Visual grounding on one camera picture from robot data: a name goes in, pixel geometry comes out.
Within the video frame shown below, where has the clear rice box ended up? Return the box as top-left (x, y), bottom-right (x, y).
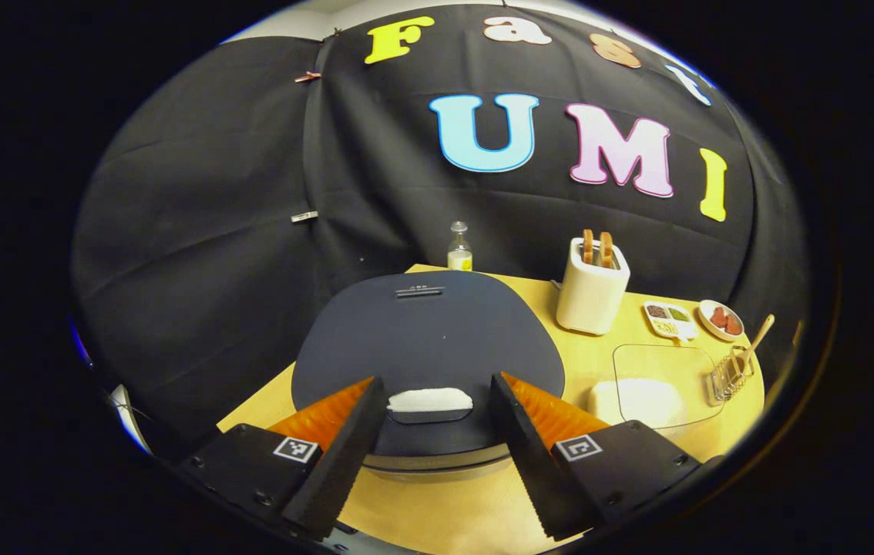
top-left (587, 343), bottom-right (724, 430)

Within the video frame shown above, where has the white toaster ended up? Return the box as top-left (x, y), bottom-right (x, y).
top-left (556, 237), bottom-right (631, 336)

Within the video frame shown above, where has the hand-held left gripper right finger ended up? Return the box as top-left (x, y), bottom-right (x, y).
top-left (489, 372), bottom-right (723, 540)

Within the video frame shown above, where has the dark blue rice cooker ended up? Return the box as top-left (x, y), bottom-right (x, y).
top-left (291, 270), bottom-right (566, 483)

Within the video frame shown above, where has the small glass bottle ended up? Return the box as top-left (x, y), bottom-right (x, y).
top-left (447, 221), bottom-right (474, 272)

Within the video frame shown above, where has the metal wire chopstick holder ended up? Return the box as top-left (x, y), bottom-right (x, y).
top-left (709, 345), bottom-right (755, 403)

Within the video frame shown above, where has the white divided bean dish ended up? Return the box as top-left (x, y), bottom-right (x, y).
top-left (644, 301), bottom-right (698, 342)

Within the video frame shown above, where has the wooden spoon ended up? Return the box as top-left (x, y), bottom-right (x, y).
top-left (731, 314), bottom-right (776, 378)

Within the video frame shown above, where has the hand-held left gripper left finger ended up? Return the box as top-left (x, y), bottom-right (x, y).
top-left (179, 376), bottom-right (389, 540)

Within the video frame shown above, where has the white round plate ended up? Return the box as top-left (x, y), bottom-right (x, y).
top-left (698, 299), bottom-right (746, 343)

